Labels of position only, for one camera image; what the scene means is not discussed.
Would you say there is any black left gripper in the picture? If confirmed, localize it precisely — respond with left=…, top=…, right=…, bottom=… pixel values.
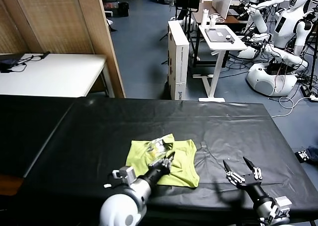
left=145, top=151, right=176, bottom=186

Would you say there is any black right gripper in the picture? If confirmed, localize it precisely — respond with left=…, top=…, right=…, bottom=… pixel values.
left=222, top=156, right=274, bottom=209

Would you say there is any yellow-green t-shirt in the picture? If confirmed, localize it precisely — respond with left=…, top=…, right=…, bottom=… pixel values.
left=125, top=134, right=200, bottom=188

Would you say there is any white jointed robot arm segment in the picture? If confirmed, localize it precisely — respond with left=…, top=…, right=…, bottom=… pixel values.
left=263, top=44, right=309, bottom=72

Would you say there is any white rounded robot base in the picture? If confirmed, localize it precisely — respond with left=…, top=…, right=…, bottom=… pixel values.
left=245, top=63, right=298, bottom=97

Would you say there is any black plastic table cover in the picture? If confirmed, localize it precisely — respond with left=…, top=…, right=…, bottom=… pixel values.
left=0, top=96, right=318, bottom=226

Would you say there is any black sneaker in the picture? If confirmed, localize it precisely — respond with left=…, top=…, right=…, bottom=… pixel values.
left=295, top=148, right=311, bottom=163

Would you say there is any blue jeans leg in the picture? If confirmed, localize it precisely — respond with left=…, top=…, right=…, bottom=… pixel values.
left=307, top=144, right=318, bottom=165

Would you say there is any tall white cardboard box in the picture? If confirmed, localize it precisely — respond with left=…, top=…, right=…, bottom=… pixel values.
left=167, top=20, right=191, bottom=101

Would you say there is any black power strip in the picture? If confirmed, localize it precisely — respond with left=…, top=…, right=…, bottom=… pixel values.
left=301, top=85, right=313, bottom=97

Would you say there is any white robot shell piece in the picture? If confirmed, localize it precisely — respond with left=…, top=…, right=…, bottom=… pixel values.
left=238, top=47, right=259, bottom=60

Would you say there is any white height-adjustable side desk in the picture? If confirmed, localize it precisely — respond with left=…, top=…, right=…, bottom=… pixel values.
left=192, top=24, right=248, bottom=103

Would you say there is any black tripod pole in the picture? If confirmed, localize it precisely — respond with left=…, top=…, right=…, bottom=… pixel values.
left=308, top=24, right=318, bottom=91

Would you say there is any white rectangular table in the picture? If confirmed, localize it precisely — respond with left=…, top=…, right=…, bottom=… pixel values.
left=0, top=53, right=115, bottom=98

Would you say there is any grey closed laptop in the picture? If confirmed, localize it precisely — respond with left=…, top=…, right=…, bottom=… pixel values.
left=205, top=28, right=236, bottom=42

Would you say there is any white humanoid robot with head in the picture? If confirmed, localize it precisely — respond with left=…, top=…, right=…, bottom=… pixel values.
left=273, top=0, right=314, bottom=57

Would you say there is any white thermos bottle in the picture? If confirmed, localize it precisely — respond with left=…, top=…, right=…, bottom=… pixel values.
left=201, top=9, right=210, bottom=28

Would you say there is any small white desk gadget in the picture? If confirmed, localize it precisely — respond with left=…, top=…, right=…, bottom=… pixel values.
left=210, top=14, right=224, bottom=28

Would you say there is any white headless humanoid robot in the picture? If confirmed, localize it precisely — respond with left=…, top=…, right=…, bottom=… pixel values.
left=248, top=0, right=286, bottom=35

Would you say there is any brown wooden desk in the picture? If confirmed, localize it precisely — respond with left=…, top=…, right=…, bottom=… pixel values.
left=192, top=8, right=249, bottom=25

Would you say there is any black bin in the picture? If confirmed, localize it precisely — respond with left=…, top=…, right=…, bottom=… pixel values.
left=118, top=1, right=130, bottom=17

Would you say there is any white curved panel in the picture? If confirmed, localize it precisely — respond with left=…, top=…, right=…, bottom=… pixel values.
left=212, top=0, right=240, bottom=20

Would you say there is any wooden partition panel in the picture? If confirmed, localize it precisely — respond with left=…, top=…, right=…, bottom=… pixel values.
left=0, top=0, right=126, bottom=99

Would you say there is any black pouch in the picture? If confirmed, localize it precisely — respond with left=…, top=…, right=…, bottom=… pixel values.
left=0, top=59, right=19, bottom=67

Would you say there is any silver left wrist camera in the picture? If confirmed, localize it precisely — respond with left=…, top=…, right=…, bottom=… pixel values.
left=111, top=165, right=137, bottom=186

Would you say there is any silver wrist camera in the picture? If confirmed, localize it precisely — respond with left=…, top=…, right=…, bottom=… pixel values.
left=270, top=195, right=293, bottom=219
left=111, top=165, right=137, bottom=186

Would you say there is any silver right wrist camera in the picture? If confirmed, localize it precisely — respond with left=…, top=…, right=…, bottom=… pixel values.
left=270, top=195, right=293, bottom=219

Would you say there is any white floor cable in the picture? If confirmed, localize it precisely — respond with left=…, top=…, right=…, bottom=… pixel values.
left=270, top=95, right=318, bottom=119

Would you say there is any black cable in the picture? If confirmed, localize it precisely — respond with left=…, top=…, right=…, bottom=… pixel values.
left=0, top=54, right=43, bottom=73

